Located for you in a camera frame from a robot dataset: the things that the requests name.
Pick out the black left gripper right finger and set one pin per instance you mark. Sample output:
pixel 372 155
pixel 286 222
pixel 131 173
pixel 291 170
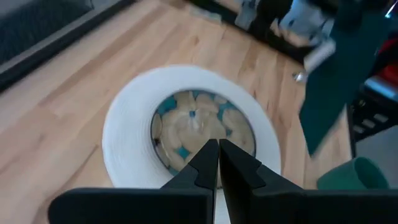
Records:
pixel 295 207

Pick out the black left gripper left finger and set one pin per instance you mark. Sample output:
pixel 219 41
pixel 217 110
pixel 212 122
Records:
pixel 140 205

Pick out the white round plate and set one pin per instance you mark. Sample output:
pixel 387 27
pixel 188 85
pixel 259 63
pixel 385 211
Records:
pixel 130 130

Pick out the dark green napkin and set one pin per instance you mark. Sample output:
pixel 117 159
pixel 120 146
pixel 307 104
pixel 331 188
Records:
pixel 335 87

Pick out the teal and cream patterned plate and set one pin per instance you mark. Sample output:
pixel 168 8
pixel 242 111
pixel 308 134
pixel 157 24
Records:
pixel 202 124

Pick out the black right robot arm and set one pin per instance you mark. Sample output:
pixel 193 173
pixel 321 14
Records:
pixel 273 15

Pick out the white paper sheet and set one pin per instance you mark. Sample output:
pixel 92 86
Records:
pixel 298 18

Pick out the dark green cup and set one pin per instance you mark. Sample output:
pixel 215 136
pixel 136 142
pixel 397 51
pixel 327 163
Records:
pixel 351 177

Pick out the red object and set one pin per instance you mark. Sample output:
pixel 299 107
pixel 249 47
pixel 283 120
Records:
pixel 390 71

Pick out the black keypad device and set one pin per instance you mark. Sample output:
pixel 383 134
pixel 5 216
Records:
pixel 373 121

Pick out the black perforated floor mat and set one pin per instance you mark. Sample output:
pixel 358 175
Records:
pixel 31 28

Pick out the silver arm base bracket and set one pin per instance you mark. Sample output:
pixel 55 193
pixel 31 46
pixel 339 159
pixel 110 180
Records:
pixel 320 54

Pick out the black aluminium table frame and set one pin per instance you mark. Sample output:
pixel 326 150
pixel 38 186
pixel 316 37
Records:
pixel 46 53

